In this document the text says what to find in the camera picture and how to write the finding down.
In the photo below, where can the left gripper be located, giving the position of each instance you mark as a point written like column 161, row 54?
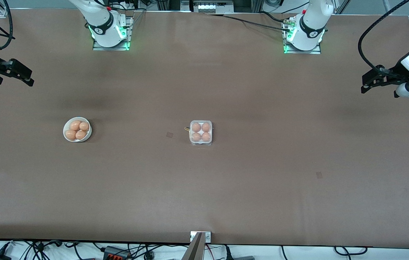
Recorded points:
column 393, row 72

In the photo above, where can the brown egg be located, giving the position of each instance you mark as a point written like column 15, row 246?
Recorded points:
column 196, row 137
column 75, row 125
column 206, row 127
column 196, row 127
column 84, row 126
column 81, row 135
column 206, row 137
column 70, row 134

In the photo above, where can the clear-lidded white egg box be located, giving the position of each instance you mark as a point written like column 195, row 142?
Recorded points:
column 201, row 143

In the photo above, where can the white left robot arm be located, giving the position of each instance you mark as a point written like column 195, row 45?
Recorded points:
column 311, row 27

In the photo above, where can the black orange connector box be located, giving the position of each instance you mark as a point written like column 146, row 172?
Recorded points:
column 116, row 252

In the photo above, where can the white round bowl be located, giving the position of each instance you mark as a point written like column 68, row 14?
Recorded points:
column 89, row 134

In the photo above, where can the white multi-socket power strip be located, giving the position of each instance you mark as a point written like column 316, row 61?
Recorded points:
column 210, row 7

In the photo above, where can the black power plug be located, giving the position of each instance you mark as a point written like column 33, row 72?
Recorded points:
column 227, row 252

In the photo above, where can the silver camera mount bracket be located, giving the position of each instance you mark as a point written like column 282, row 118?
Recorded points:
column 208, row 236

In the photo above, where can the grey camera support bar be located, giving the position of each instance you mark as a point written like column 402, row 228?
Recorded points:
column 194, row 251

